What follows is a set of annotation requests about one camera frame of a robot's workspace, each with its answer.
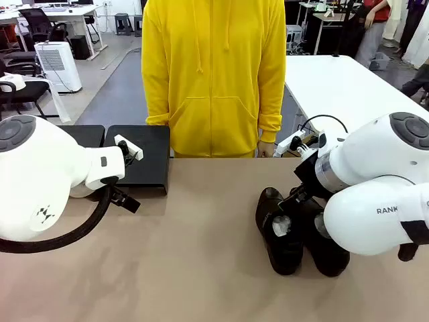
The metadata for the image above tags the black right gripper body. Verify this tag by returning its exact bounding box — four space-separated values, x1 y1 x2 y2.
294 151 336 202

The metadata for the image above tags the black leather dress shoe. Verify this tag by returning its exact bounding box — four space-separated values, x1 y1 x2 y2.
294 196 351 278
255 186 305 276

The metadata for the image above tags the person's left forearm yellow sleeve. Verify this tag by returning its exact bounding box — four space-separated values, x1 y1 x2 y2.
257 76 288 144

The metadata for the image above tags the person's right forearm yellow sleeve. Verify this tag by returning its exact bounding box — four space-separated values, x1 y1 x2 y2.
142 76 170 127

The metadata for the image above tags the person's left hand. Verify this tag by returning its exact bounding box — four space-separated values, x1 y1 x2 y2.
256 142 277 158

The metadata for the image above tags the white paper shoe stuffing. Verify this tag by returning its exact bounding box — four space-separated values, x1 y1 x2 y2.
313 213 328 235
271 214 292 237

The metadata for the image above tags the large white table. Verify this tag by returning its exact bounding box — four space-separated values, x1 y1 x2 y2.
284 55 429 142

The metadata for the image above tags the grey plastic bin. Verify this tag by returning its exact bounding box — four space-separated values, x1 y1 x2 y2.
369 52 391 70

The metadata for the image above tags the white computer case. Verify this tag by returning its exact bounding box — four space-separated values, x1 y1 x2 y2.
286 25 304 54

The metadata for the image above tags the person in dark clothes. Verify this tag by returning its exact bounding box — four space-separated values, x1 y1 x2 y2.
400 63 429 108

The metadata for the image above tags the white dehumidifier unit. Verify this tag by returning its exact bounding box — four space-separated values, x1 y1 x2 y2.
34 42 83 94

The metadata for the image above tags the black desk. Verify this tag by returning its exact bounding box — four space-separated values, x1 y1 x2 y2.
306 11 356 56

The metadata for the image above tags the person torso in yellow hoodie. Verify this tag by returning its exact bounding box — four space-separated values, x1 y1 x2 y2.
141 0 288 158

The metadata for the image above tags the person in red top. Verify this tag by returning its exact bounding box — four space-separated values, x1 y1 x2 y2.
355 0 393 68

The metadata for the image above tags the black computer tower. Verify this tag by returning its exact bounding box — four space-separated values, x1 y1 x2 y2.
70 35 91 60

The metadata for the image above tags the white office desk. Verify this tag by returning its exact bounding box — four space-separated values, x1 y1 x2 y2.
0 5 103 61

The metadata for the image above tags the black mesh office chair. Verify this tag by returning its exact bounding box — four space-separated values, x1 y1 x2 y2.
18 8 73 51

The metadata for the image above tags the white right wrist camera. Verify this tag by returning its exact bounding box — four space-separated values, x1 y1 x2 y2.
276 129 306 157

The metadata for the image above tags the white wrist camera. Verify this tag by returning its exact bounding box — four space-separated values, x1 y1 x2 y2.
276 129 306 157
113 133 144 160

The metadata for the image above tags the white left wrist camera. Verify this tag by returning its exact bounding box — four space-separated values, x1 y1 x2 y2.
113 133 144 160

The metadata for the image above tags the thin black camera cable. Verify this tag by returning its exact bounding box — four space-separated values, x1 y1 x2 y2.
299 114 349 142

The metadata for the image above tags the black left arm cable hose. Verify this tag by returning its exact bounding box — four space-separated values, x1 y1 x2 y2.
0 182 117 254

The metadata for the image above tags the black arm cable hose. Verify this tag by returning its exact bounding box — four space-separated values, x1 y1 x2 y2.
397 241 420 263
0 182 117 254

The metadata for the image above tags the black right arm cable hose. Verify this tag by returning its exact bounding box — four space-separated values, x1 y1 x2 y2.
397 241 420 263

